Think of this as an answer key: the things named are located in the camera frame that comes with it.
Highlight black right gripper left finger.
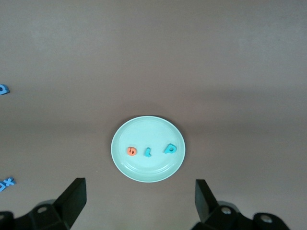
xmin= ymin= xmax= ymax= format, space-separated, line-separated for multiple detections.
xmin=0 ymin=177 xmax=87 ymax=230

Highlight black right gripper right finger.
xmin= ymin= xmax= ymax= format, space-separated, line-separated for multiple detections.
xmin=191 ymin=179 xmax=291 ymax=230

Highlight teal foam letter p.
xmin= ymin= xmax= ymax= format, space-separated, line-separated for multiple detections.
xmin=164 ymin=143 xmax=177 ymax=154

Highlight pale green plate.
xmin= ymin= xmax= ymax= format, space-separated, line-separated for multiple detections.
xmin=110 ymin=115 xmax=186 ymax=183

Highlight blue foam number six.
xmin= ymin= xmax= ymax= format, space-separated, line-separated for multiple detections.
xmin=0 ymin=83 xmax=11 ymax=96

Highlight brown table cover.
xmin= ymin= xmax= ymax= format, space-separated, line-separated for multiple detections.
xmin=0 ymin=0 xmax=307 ymax=230

